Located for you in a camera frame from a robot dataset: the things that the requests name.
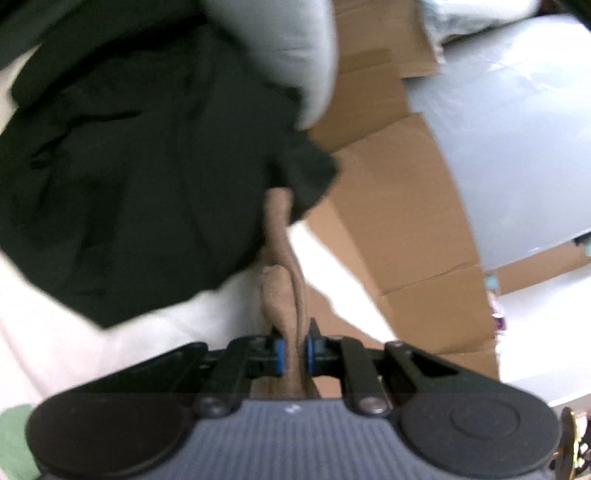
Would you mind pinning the flat cardboard sheet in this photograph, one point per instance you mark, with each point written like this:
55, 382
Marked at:
406, 207

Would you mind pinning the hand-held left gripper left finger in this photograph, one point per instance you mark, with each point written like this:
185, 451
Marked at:
280, 356

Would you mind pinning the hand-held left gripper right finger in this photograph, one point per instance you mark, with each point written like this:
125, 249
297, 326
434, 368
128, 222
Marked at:
310, 354

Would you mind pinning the grey upright mattress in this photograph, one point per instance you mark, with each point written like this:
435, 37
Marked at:
517, 152

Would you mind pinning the white bottle teal cap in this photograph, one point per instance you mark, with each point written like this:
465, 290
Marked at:
492, 279

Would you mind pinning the black crumpled garment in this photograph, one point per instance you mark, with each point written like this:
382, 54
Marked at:
129, 175

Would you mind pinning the cream bear printed blanket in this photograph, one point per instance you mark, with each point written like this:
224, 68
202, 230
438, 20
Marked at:
152, 341

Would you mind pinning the white pillow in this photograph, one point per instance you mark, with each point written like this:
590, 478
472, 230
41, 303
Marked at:
475, 18

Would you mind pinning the cardboard box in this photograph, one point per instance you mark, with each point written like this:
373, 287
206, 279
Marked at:
540, 267

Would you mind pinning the brown printed t-shirt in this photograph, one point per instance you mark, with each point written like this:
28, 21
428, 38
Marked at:
282, 295

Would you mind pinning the grey neck pillow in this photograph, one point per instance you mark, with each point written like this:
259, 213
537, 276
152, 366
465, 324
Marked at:
295, 50

